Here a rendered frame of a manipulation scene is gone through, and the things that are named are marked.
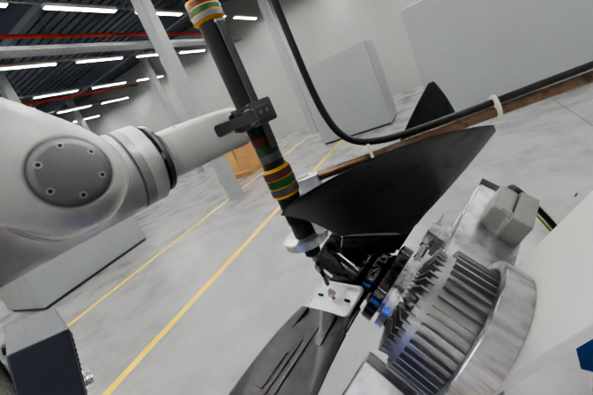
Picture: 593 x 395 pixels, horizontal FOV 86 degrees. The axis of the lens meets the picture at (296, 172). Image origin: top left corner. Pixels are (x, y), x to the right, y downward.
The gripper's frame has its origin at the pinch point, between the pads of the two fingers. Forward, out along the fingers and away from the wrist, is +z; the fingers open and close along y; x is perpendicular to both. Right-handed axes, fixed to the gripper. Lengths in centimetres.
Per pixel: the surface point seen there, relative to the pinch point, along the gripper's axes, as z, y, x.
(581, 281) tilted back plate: 7.3, 30.4, -29.6
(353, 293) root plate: 1.6, 2.9, -31.6
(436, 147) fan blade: 0.4, 22.9, -9.5
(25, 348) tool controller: -36, -57, -26
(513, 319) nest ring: 5.7, 23.2, -35.2
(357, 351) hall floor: 71, -88, -151
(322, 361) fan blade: -10.5, 5.2, -31.9
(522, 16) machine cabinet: 567, -46, -28
